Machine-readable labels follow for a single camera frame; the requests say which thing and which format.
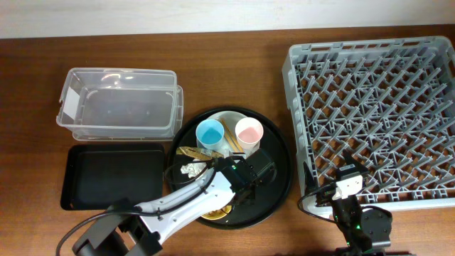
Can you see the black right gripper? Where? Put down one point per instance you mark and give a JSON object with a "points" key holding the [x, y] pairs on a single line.
{"points": [[310, 185]]}

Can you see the pink plastic cup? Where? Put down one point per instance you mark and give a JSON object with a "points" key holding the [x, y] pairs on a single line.
{"points": [[248, 132]]}

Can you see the yellow bowl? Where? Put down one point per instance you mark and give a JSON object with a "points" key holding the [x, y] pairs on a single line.
{"points": [[218, 214]]}

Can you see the white tissue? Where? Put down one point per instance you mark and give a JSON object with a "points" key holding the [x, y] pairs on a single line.
{"points": [[193, 170]]}

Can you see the blue plastic cup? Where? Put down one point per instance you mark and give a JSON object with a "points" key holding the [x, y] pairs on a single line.
{"points": [[210, 133]]}

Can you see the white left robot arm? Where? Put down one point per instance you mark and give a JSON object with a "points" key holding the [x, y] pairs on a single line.
{"points": [[142, 229]]}

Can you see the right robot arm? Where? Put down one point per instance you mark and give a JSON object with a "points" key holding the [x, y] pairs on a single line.
{"points": [[366, 229]]}

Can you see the grey dishwasher rack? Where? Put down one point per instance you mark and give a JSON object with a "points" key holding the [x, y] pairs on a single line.
{"points": [[390, 103]]}

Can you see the lower wooden chopstick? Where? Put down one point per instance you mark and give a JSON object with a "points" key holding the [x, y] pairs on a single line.
{"points": [[230, 138]]}

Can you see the black round tray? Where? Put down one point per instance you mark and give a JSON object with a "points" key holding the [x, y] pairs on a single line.
{"points": [[267, 198]]}

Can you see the grey round plate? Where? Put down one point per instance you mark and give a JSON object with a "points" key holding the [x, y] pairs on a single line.
{"points": [[230, 145]]}

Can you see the black rectangular tray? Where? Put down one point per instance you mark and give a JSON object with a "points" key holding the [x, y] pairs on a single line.
{"points": [[99, 175]]}

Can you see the clear plastic bin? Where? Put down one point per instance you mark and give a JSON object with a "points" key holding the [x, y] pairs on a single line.
{"points": [[121, 104]]}

